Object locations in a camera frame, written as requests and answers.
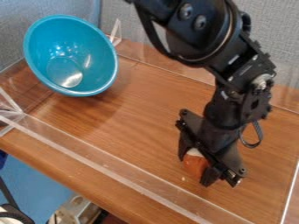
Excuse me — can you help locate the grey box under table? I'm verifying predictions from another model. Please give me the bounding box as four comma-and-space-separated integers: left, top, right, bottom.
47, 195, 102, 224

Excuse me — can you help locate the black and white chair part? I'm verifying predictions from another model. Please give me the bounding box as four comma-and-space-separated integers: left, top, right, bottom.
0, 177, 35, 224

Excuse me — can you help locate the blue plastic bowl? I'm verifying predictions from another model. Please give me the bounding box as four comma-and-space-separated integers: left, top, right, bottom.
23, 15, 119, 97

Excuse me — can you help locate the brown and white toy mushroom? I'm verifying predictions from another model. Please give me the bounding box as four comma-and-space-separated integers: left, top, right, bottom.
183, 148, 210, 179

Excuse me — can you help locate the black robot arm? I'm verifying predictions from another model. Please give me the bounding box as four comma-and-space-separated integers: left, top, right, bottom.
124, 0, 276, 186

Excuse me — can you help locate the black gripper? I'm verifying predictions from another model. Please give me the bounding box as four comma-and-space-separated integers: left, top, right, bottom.
176, 109, 247, 187

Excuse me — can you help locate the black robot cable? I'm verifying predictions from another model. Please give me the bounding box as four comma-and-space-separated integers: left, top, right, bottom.
238, 121, 264, 149

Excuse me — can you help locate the clear acrylic barrier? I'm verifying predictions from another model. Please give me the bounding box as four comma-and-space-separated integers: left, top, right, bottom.
0, 17, 299, 224

